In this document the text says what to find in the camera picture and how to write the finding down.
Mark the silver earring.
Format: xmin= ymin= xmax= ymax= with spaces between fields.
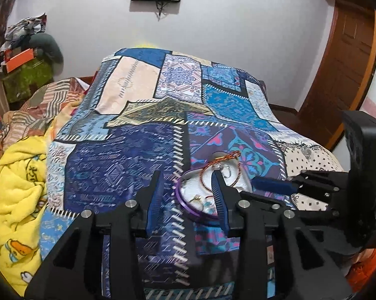
xmin=220 ymin=165 xmax=232 ymax=179

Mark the orange braided cord bracelet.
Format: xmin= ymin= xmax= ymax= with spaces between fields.
xmin=199 ymin=149 xmax=242 ymax=195

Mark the purple heart-shaped tin box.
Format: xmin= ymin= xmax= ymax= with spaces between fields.
xmin=175 ymin=151 xmax=252 ymax=226

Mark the orange jacket right forearm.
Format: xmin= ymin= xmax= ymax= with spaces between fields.
xmin=346 ymin=248 xmax=376 ymax=293

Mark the yellow cartoon blanket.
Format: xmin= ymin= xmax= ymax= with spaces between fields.
xmin=0 ymin=105 xmax=80 ymax=296

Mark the brown wooden door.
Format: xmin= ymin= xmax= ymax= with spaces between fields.
xmin=298 ymin=1 xmax=376 ymax=150

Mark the blue patchwork bed cover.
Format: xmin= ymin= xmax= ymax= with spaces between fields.
xmin=39 ymin=48 xmax=340 ymax=299

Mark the striped patchwork quilt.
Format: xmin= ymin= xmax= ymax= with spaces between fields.
xmin=0 ymin=77 xmax=89 ymax=158

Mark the orange box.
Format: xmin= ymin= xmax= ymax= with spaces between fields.
xmin=6 ymin=49 xmax=34 ymax=73

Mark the pile of clothes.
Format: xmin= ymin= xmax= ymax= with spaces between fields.
xmin=1 ymin=13 xmax=47 ymax=50

